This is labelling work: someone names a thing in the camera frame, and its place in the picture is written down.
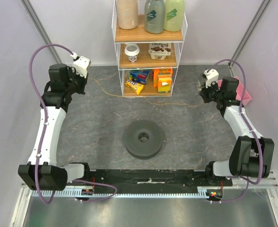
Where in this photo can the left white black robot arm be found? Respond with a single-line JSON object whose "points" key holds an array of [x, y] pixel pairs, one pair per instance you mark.
{"points": [[41, 171]]}

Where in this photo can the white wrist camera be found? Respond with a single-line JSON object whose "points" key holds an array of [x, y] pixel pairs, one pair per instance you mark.
{"points": [[81, 64], [207, 78]]}

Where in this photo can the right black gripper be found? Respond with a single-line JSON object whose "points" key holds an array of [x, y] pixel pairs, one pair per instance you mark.
{"points": [[204, 93]]}

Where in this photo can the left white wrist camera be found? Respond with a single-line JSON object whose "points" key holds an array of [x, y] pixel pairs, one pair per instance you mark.
{"points": [[81, 64]]}

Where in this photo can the white wire shelf rack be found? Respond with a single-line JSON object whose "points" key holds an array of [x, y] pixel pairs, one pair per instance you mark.
{"points": [[143, 39]]}

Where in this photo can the light green soap bottle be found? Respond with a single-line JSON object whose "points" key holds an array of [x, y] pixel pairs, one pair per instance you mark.
{"points": [[174, 15]]}

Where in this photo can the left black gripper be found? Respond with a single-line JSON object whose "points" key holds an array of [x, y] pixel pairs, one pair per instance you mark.
{"points": [[83, 80]]}

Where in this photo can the pink plastic bin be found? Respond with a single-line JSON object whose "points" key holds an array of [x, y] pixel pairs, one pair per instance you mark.
{"points": [[240, 92]]}

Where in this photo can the grey-green soap bottle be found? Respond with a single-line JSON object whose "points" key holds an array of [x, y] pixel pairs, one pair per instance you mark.
{"points": [[154, 15]]}

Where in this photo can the white lidded yogurt cup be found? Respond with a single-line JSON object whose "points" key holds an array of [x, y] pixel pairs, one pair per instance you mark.
{"points": [[132, 51]]}

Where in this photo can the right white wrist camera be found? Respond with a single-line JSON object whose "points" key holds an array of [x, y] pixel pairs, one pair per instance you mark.
{"points": [[207, 78]]}

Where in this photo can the yellow orange sponge pack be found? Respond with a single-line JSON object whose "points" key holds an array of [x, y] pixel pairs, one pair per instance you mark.
{"points": [[164, 84]]}

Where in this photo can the yellow M&M candy bag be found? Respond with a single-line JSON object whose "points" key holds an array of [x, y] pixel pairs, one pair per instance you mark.
{"points": [[136, 87]]}

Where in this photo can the orange cracker box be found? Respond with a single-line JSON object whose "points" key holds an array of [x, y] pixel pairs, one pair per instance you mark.
{"points": [[162, 72]]}

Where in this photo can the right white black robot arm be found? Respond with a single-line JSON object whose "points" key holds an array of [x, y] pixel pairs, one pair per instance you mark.
{"points": [[252, 153]]}

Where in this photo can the aluminium slotted rail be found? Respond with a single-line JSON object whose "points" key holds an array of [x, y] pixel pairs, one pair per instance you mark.
{"points": [[88, 192]]}

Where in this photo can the Chobani yogurt tub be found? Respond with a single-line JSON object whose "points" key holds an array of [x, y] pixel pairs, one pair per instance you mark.
{"points": [[159, 51]]}

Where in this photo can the beige lotion bottle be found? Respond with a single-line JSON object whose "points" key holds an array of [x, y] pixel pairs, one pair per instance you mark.
{"points": [[127, 14]]}

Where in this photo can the blue snack box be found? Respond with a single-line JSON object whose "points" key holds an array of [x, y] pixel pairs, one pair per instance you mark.
{"points": [[139, 76]]}

